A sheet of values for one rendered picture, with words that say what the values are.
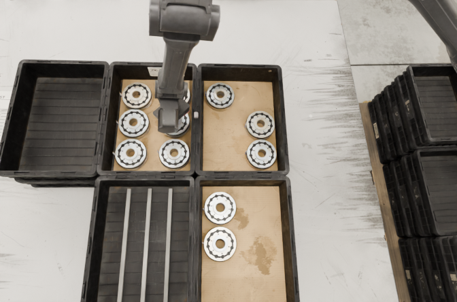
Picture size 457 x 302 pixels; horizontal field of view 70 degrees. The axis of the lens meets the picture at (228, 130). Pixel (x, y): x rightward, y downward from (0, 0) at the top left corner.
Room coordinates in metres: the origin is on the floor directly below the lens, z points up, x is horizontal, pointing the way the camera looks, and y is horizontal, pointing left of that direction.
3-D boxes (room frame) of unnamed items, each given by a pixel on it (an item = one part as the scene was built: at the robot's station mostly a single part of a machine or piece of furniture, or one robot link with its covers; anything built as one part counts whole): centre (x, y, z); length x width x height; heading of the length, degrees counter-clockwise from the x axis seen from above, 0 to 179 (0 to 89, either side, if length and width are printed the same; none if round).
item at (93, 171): (0.31, 0.56, 0.92); 0.40 x 0.30 x 0.02; 11
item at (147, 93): (0.46, 0.35, 0.86); 0.10 x 0.10 x 0.01
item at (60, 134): (0.31, 0.56, 0.87); 0.40 x 0.30 x 0.11; 11
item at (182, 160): (0.28, 0.17, 0.86); 0.10 x 0.10 x 0.01
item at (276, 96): (0.43, -0.03, 0.87); 0.40 x 0.30 x 0.11; 11
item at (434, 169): (0.46, -1.09, 0.31); 0.40 x 0.30 x 0.34; 14
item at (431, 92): (0.85, -0.99, 0.37); 0.40 x 0.30 x 0.45; 14
